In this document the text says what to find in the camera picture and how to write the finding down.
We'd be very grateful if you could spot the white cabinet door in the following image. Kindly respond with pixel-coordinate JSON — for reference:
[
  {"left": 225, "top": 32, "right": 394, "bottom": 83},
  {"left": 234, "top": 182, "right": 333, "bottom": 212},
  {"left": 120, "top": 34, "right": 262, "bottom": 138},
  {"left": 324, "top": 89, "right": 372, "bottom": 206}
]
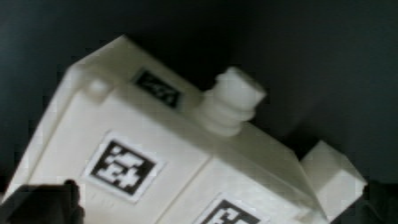
[{"left": 5, "top": 38, "right": 365, "bottom": 224}]

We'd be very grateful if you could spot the gripper left finger with black tip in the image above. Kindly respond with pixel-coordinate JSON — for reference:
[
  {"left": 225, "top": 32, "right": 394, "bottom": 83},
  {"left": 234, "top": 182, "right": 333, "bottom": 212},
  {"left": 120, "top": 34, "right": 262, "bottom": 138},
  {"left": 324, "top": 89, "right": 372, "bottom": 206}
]
[{"left": 0, "top": 179, "right": 85, "bottom": 224}]

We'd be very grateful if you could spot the gripper right finger with grey tip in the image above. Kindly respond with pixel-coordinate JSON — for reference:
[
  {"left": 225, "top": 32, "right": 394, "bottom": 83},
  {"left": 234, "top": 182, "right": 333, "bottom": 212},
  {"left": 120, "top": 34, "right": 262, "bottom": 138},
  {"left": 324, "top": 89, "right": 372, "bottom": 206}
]
[{"left": 346, "top": 181, "right": 398, "bottom": 224}]

